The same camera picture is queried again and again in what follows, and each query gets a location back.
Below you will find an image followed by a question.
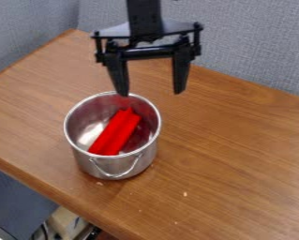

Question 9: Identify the red plastic block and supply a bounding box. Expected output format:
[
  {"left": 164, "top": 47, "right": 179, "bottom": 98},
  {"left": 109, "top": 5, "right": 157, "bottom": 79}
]
[{"left": 88, "top": 108, "right": 141, "bottom": 156}]

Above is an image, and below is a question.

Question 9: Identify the beige box under table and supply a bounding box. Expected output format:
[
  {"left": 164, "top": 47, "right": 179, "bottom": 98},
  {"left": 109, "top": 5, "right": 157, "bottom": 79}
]
[{"left": 47, "top": 207, "right": 91, "bottom": 240}]

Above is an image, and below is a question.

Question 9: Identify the metal pot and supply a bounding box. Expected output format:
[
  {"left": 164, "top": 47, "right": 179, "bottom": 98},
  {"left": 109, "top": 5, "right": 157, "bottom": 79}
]
[{"left": 63, "top": 91, "right": 161, "bottom": 180}]

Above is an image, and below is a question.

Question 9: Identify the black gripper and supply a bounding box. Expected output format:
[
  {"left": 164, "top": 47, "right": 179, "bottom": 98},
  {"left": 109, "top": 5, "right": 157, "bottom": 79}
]
[{"left": 91, "top": 0, "right": 203, "bottom": 97}]

